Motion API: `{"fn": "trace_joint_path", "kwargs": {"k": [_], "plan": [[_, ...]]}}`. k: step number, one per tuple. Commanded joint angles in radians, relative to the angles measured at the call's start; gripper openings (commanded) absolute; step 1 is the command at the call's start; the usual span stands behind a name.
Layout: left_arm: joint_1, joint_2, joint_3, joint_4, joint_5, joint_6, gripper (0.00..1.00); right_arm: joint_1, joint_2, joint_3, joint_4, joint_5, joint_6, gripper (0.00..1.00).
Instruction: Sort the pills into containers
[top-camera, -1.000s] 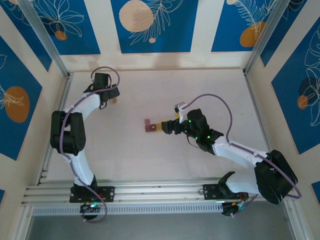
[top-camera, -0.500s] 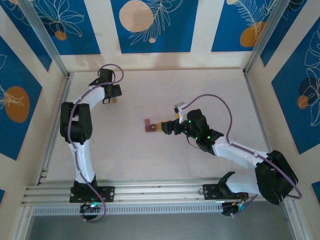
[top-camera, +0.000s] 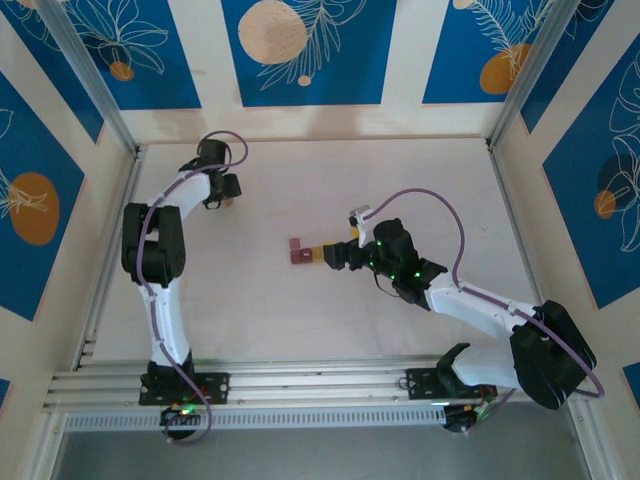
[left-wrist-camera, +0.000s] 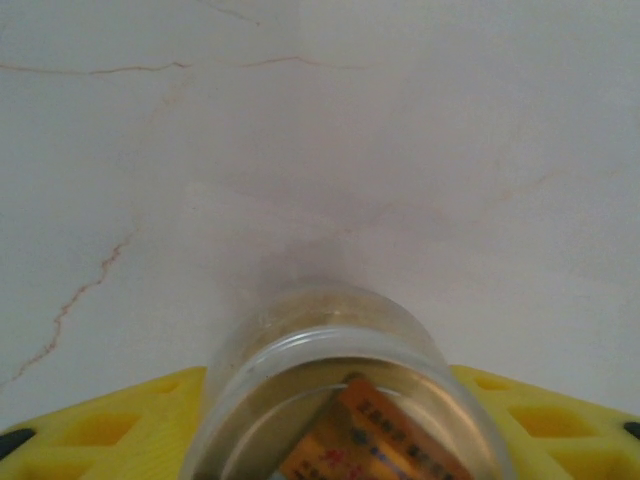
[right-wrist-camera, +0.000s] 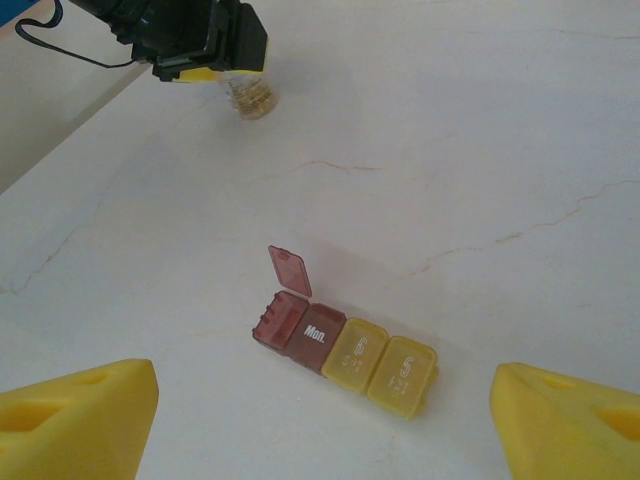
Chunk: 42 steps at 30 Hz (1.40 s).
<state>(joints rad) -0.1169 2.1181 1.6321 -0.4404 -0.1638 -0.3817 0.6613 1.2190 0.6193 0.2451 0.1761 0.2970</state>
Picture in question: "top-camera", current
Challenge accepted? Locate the aluminium base beam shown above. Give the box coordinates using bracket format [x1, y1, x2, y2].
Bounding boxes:
[42, 355, 506, 416]

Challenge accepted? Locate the blue floral wall panel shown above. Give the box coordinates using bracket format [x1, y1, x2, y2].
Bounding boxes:
[422, 0, 556, 105]
[0, 69, 86, 322]
[519, 0, 640, 135]
[0, 0, 105, 146]
[59, 0, 202, 111]
[221, 0, 399, 108]
[542, 34, 640, 311]

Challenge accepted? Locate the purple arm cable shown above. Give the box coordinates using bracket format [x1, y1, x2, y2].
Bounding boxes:
[362, 187, 606, 419]
[135, 130, 250, 445]

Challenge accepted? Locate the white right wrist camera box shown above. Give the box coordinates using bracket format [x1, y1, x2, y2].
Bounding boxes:
[346, 203, 375, 227]

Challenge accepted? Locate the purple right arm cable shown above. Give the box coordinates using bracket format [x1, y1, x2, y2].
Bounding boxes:
[362, 187, 606, 419]

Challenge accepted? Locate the controller board with green light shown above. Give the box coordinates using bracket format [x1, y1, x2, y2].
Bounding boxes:
[159, 403, 207, 427]
[442, 399, 501, 435]

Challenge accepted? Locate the aluminium table side rail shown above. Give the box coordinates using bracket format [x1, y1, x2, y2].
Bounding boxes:
[488, 143, 557, 326]
[73, 147, 147, 372]

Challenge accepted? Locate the slotted grey cable duct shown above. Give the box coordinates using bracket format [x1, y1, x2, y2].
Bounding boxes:
[63, 408, 447, 432]

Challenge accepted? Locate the aluminium frame post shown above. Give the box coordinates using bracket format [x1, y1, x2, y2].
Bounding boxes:
[37, 0, 142, 157]
[485, 0, 576, 151]

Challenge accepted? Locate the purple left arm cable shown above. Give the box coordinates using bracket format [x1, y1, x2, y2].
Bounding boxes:
[135, 130, 250, 445]

